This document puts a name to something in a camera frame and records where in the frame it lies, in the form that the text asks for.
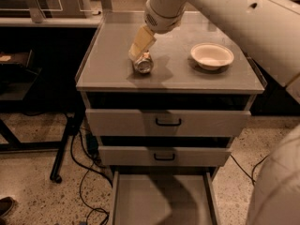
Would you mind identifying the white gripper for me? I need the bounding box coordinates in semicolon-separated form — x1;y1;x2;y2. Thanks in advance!
128;0;186;61

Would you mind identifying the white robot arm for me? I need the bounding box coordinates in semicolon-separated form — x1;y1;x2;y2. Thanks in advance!
128;0;300;225

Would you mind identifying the top grey drawer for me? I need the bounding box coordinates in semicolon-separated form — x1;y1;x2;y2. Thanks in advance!
86;109;250;137

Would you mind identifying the grey drawer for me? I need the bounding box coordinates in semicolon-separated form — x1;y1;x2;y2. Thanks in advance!
86;109;250;137
108;172;221;225
98;146;231;167

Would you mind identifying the grey drawer cabinet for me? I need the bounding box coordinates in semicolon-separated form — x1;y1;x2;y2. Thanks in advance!
75;10;268;225

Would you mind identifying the middle grey drawer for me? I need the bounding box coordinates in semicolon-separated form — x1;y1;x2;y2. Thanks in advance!
98;146;231;167

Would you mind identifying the bottom grey drawer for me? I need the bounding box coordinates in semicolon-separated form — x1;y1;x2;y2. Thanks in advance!
108;172;221;225

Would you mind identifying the dark shoe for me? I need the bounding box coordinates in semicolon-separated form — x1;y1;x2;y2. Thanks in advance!
0;197;15;218

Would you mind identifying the black table frame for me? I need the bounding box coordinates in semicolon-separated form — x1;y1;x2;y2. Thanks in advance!
0;50;86;184

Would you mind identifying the black floor cable left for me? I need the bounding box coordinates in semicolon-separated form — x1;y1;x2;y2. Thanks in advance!
69;127;113;225

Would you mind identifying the black floor cable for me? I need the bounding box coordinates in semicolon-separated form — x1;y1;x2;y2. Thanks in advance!
69;127;113;225
230;153;270;186

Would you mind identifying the black floor cable right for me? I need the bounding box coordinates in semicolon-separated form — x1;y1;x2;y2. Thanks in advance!
230;153;270;186

